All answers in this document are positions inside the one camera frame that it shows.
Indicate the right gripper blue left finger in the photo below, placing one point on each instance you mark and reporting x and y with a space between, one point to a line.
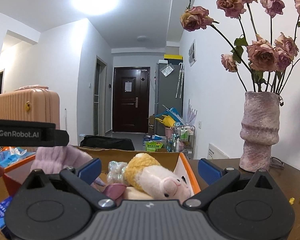
89 171

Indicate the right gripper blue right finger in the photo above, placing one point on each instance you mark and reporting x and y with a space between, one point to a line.
209 172

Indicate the iridescent plastic bag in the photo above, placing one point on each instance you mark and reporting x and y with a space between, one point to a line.
116 173

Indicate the pink satin bow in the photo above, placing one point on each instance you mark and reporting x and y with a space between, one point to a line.
113 191

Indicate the fluffy lilac sock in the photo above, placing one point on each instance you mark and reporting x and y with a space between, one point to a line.
53 159

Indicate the yellow white plush toy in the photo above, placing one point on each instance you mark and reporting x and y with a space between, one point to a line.
145 173

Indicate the blue tissue pack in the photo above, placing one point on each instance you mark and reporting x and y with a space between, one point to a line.
13 155

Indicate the black floor bag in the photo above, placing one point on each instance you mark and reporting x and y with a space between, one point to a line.
95 141

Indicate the red orange cardboard box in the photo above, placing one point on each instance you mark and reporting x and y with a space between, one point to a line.
16 174

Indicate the pink ribbed suitcase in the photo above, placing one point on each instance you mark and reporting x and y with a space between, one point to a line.
33 103

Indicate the white sponge block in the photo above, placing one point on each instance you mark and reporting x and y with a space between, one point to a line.
132 193

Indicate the eyeglasses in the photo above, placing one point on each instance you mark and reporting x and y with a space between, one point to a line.
276 163

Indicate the textured pink vase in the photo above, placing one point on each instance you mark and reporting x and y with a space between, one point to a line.
260 129

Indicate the blue yellow bags pile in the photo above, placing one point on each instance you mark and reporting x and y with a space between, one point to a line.
170 117

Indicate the blue white small box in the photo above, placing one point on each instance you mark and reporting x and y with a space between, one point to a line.
3 207

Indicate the dark brown door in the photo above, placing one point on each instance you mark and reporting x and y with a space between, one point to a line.
131 99

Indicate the grey refrigerator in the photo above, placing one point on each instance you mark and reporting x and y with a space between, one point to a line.
166 87

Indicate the dried pink roses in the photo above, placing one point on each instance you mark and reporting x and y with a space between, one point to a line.
270 62

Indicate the yellow box on refrigerator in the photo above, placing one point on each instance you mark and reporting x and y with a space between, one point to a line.
173 57

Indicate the white card against wall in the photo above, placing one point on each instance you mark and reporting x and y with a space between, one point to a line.
215 153

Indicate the wire rack with bottles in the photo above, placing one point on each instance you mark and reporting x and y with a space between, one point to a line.
182 140

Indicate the wall electrical panel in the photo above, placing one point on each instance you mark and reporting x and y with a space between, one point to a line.
192 53

